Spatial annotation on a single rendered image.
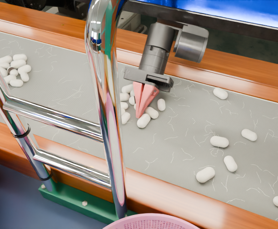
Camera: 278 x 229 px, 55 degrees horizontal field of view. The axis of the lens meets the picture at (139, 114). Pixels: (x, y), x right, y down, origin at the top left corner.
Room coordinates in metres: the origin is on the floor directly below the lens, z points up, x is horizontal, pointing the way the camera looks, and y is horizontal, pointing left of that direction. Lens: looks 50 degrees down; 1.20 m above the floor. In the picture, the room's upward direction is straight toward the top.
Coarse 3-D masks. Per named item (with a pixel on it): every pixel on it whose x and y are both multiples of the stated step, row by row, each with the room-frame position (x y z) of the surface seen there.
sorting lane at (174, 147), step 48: (0, 48) 0.65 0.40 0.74; (48, 48) 0.65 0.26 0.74; (48, 96) 0.45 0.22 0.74; (192, 96) 0.45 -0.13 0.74; (240, 96) 0.45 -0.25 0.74; (96, 144) 0.31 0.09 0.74; (144, 144) 0.31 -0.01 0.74; (192, 144) 0.31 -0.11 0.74; (240, 144) 0.31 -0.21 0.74; (240, 192) 0.21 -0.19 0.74
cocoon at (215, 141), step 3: (213, 138) 0.31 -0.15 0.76; (216, 138) 0.31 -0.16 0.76; (219, 138) 0.31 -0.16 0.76; (222, 138) 0.31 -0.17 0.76; (225, 138) 0.31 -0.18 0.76; (210, 141) 0.31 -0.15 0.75; (213, 141) 0.31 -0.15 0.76; (216, 141) 0.31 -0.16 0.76; (219, 141) 0.31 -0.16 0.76; (222, 141) 0.31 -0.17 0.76; (225, 141) 0.31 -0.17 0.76; (213, 144) 0.30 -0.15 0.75; (216, 144) 0.30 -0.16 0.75; (219, 144) 0.30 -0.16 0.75; (222, 144) 0.30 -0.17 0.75; (225, 144) 0.30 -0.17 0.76
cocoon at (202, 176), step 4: (208, 168) 0.24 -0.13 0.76; (212, 168) 0.25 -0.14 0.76; (200, 172) 0.24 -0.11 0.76; (204, 172) 0.24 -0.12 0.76; (208, 172) 0.24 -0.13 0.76; (212, 172) 0.24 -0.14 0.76; (196, 176) 0.23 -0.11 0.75; (200, 176) 0.23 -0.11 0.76; (204, 176) 0.23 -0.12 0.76; (208, 176) 0.23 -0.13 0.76; (212, 176) 0.23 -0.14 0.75; (200, 180) 0.22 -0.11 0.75; (204, 180) 0.22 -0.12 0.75
